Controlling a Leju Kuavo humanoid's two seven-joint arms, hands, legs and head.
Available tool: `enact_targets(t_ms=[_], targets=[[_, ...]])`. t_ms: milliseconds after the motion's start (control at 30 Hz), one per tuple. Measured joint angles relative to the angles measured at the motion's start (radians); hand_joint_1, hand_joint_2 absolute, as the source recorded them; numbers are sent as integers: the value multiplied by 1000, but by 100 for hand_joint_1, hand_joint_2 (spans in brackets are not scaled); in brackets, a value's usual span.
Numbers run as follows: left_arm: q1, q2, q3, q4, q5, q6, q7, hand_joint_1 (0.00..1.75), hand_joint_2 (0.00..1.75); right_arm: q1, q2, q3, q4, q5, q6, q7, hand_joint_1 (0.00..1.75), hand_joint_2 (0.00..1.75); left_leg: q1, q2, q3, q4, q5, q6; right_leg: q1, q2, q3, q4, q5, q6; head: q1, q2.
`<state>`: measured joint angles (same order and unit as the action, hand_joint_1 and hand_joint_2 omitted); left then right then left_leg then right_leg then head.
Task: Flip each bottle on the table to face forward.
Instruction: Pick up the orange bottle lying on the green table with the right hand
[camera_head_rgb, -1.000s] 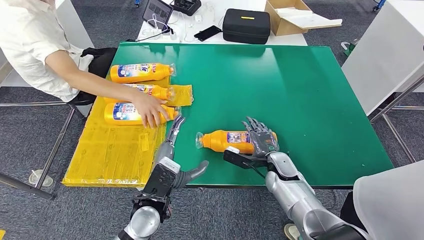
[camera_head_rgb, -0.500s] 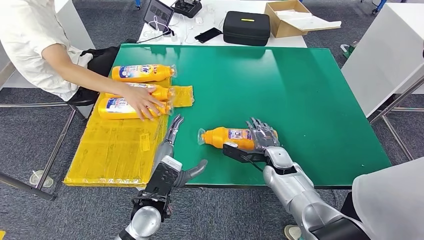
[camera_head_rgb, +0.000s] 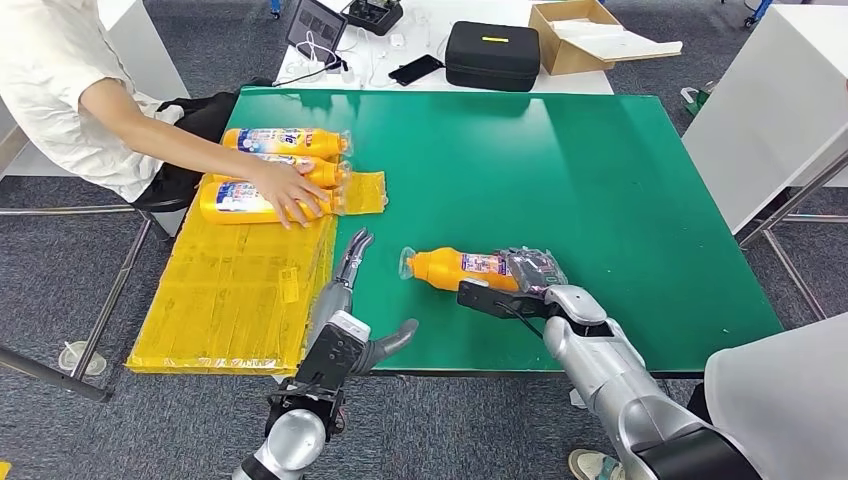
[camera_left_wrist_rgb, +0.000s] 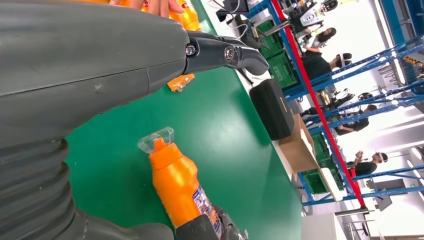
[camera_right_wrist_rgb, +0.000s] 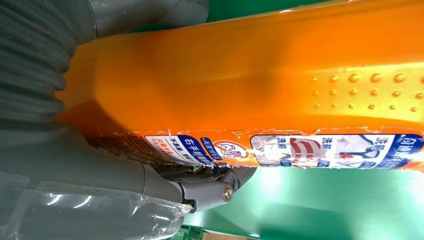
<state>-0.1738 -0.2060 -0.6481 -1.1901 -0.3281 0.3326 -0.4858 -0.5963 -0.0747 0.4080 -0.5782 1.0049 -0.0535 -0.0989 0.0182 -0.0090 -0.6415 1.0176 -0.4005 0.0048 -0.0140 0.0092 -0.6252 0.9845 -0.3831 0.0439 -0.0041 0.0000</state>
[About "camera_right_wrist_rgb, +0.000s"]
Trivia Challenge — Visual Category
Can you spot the green plastic crate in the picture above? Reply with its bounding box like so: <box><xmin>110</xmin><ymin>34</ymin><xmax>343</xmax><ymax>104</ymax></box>
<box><xmin>172</xmin><ymin>225</ymin><xmax>204</xmax><ymax>240</ymax></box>

